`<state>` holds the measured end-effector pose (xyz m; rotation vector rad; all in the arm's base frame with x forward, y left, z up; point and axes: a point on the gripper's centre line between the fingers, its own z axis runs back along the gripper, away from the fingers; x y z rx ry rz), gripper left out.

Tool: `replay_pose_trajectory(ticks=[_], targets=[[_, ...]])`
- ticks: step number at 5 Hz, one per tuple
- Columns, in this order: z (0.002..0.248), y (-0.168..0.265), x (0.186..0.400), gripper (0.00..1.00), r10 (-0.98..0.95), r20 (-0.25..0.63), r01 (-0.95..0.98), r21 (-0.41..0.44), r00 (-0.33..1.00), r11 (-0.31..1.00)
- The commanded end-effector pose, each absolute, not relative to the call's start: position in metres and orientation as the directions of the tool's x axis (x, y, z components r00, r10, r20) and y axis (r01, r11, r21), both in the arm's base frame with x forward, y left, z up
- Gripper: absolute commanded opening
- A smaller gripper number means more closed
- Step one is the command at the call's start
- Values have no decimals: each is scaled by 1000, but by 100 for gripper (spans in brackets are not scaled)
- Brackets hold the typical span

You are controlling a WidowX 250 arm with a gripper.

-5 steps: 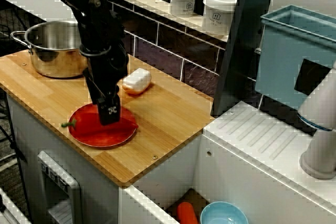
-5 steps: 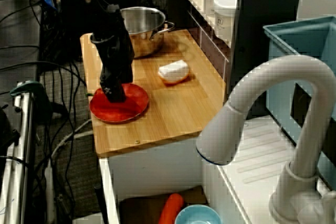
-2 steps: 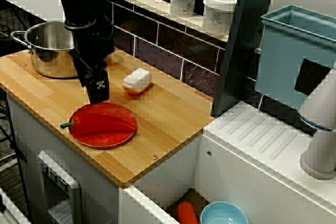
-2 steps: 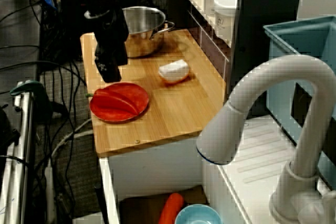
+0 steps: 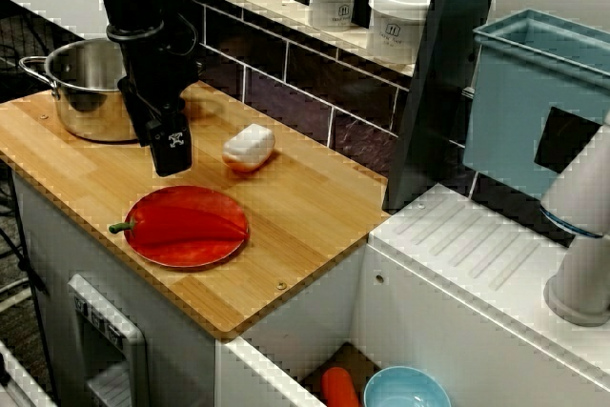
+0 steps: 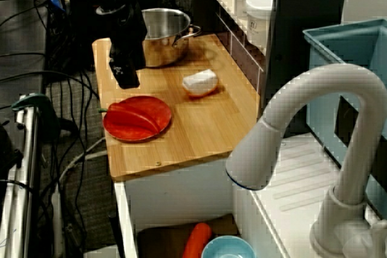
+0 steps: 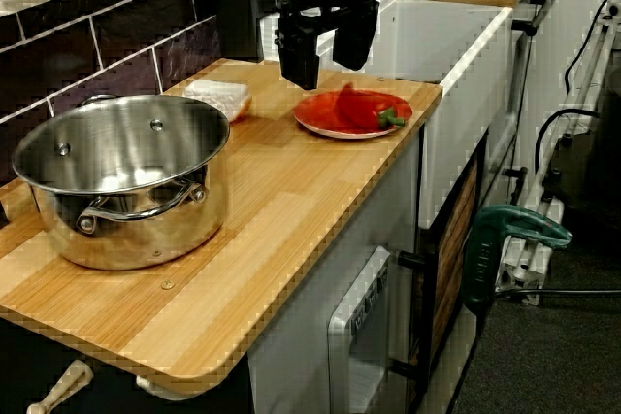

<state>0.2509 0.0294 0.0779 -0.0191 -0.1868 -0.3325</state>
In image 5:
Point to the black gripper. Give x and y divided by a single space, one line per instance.
159 68

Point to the white topped bread piece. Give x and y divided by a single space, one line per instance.
248 147

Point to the long red pepper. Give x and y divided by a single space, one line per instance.
190 230

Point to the stainless steel pot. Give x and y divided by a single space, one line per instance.
81 111

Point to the orange round plate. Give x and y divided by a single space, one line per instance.
190 257

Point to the beige tiled shelf ledge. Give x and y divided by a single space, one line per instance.
281 14

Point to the grey dispenser panel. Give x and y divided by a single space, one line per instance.
109 345

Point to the white lidded jar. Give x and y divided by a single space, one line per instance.
398 21
333 2

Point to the dark grey upright panel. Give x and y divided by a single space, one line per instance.
438 92

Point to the orange toy carrot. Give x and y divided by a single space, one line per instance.
339 390

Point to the white toy sink unit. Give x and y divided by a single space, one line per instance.
453 254

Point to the light blue bowl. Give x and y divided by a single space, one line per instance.
405 388

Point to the light blue plastic bin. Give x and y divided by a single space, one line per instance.
505 116

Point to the grey toy faucet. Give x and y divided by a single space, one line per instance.
581 245

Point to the silver aluminium frame rail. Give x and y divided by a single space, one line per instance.
19 383

